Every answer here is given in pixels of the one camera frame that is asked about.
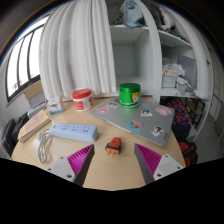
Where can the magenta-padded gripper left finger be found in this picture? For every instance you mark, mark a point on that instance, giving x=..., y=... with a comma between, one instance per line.
x=63, y=166

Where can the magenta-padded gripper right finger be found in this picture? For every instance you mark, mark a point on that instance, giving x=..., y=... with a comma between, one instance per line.
x=165, y=165

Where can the orange charger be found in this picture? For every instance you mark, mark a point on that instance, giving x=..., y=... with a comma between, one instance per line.
x=114, y=145

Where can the red and black backpack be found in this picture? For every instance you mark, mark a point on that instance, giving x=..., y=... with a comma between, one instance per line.
x=188, y=151

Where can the light blue power strip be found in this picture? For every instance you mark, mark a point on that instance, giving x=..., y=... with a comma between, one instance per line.
x=73, y=131

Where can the yellow and pink book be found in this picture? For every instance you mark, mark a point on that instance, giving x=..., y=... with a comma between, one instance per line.
x=33, y=125

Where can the colourful patterned bag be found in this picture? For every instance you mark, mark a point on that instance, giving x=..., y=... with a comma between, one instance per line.
x=180, y=111

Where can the silver laptop with stickers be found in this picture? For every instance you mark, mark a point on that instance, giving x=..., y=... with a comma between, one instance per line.
x=133, y=118

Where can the black bag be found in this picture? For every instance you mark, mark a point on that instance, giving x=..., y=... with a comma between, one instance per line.
x=8, y=136
x=20, y=125

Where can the silver ribbed suitcase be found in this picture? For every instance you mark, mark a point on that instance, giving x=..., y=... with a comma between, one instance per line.
x=36, y=110

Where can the wooden stool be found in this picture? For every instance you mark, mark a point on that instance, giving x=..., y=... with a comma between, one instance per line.
x=196, y=108

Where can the red-lidded white jar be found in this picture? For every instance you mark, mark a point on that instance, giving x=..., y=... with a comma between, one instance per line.
x=82, y=100

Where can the grey box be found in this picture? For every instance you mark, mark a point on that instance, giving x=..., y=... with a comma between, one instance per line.
x=37, y=100

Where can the green round tin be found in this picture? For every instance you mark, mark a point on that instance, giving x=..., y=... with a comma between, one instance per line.
x=130, y=95

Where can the brown cardboard box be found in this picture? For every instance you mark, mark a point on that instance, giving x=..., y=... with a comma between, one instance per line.
x=33, y=89

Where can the white shelf unit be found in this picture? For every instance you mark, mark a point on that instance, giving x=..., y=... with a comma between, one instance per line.
x=133, y=56

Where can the dark-framed window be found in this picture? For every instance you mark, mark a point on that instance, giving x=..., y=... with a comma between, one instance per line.
x=23, y=60

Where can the white curtain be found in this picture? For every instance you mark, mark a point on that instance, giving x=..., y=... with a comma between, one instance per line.
x=76, y=46

